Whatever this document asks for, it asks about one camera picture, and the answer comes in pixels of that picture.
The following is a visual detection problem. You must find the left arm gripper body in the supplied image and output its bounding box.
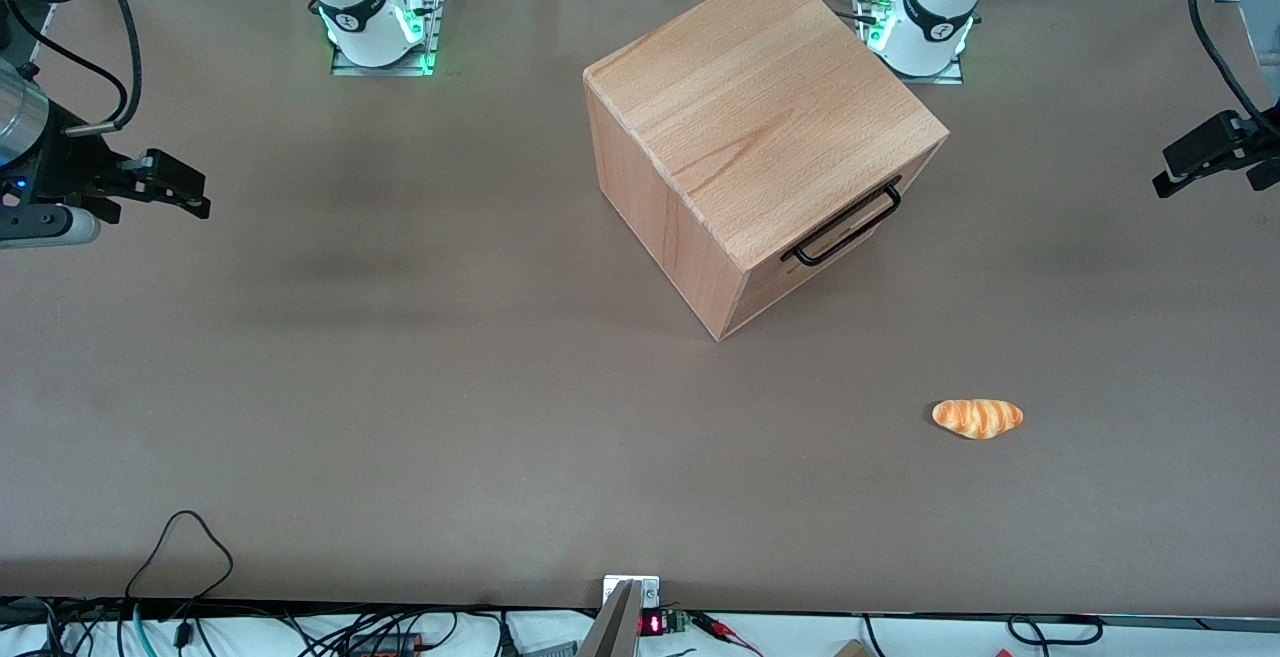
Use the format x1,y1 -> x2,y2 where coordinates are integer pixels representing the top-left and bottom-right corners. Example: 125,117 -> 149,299
1243,102 -> 1280,194

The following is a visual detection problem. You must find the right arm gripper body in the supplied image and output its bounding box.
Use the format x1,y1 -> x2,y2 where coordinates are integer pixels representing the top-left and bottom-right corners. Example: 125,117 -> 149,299
20,102 -> 128,228

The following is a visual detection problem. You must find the black metal drawer handle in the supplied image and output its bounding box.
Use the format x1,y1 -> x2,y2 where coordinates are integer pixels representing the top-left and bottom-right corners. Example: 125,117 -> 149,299
781,177 -> 904,269

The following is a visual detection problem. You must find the wooden drawer cabinet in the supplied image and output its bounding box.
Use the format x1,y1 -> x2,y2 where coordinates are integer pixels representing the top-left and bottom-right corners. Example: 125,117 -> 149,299
583,0 -> 951,343

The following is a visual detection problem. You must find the orange toy bread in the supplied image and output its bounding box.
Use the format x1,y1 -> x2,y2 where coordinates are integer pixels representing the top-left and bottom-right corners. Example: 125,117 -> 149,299
931,398 -> 1025,441

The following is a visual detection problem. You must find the orange and black device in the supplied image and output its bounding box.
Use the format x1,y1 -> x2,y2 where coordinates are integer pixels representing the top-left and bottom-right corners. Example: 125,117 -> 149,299
344,631 -> 425,657

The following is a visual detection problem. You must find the red clip lead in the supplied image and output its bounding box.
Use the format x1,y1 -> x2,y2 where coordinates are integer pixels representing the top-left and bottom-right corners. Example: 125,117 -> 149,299
690,611 -> 765,656

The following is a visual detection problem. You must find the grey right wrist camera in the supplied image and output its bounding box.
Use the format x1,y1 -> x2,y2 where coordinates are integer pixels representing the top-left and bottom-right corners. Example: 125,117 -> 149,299
0,205 -> 102,250

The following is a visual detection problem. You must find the thin black looped cable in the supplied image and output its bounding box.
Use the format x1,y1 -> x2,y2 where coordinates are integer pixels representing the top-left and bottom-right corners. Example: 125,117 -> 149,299
124,509 -> 237,650

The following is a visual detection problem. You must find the grey camera mount bar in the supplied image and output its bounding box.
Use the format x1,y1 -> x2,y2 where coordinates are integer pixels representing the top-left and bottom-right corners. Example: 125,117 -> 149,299
577,580 -> 644,657

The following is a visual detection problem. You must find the silver camera mount bracket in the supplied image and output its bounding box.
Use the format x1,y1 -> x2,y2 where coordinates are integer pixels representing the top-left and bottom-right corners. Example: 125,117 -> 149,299
602,574 -> 662,610

